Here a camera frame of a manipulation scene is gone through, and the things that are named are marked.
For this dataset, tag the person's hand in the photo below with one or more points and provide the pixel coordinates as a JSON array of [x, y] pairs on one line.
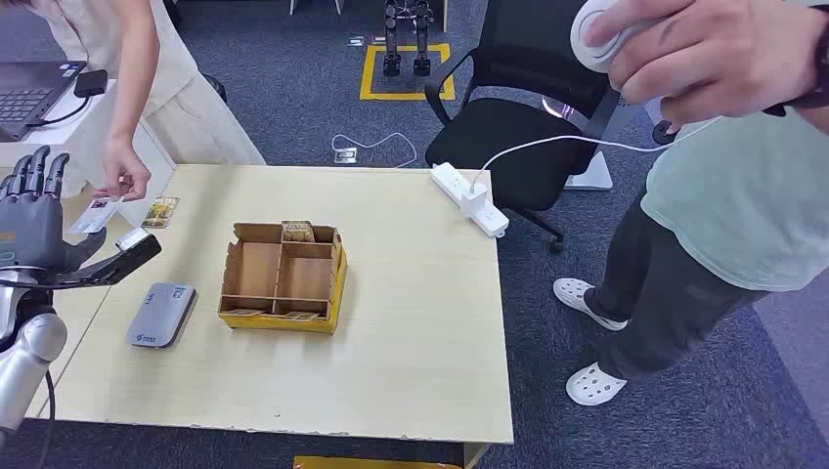
[[712, 58], [123, 168]]

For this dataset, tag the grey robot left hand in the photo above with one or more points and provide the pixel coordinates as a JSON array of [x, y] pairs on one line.
[[32, 223]]

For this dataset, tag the white ID card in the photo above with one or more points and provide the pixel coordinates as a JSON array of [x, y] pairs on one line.
[[91, 219]]

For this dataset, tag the white round device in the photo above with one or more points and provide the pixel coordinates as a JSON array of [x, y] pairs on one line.
[[592, 45]]

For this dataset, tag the person's forearm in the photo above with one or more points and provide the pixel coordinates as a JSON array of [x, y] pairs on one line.
[[136, 71], [817, 120]]

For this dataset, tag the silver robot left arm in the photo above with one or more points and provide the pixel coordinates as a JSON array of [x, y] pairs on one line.
[[29, 362]]

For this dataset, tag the picture-printed card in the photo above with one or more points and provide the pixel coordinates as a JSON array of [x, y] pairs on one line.
[[160, 212]]

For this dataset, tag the person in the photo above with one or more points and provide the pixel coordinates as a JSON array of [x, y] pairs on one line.
[[188, 110], [732, 213]]

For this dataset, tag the grey card reader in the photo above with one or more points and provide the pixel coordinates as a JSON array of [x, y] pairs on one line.
[[160, 315]]

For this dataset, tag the patterned room key card stack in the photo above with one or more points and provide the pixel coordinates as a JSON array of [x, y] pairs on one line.
[[298, 231]]

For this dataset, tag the white desk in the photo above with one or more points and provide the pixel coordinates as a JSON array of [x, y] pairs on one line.
[[78, 139]]

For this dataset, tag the black round floor object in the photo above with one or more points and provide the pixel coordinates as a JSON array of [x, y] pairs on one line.
[[662, 133]]

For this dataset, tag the black power adapter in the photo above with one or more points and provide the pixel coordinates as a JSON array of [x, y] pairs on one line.
[[91, 83]]

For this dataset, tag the black wristwatch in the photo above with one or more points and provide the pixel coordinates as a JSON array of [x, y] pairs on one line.
[[819, 71]]

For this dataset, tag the dark laptop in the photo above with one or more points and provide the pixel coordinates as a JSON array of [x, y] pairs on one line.
[[26, 94]]

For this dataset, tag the black stool base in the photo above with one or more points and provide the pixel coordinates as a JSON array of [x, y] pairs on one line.
[[215, 85]]

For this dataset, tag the white floor stand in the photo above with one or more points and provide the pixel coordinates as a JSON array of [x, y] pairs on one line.
[[592, 175]]

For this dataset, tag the wooden divided organizer box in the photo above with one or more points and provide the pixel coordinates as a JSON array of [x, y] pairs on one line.
[[259, 268]]

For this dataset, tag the black office chair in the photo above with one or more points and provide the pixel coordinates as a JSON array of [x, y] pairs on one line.
[[518, 129]]

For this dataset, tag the metal floor socket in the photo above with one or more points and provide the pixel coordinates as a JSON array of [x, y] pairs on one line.
[[345, 155]]

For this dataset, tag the white furniture legs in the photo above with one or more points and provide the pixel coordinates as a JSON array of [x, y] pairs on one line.
[[293, 5]]

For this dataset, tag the yellow floor tape square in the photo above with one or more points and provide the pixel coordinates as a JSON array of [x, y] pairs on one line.
[[369, 77]]

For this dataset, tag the white perforated shoe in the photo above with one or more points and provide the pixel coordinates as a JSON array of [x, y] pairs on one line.
[[592, 385], [576, 294]]

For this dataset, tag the white charger plug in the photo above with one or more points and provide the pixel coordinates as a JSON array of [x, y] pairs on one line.
[[473, 199]]

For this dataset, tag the white power strip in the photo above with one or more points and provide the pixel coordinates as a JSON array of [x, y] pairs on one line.
[[453, 184]]

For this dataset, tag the black standing robot legs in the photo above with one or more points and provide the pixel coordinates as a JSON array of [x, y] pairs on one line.
[[390, 39]]

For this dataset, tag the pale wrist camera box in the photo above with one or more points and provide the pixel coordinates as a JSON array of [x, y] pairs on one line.
[[133, 239]]

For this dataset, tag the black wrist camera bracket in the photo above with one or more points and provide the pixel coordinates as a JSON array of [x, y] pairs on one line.
[[123, 262]]

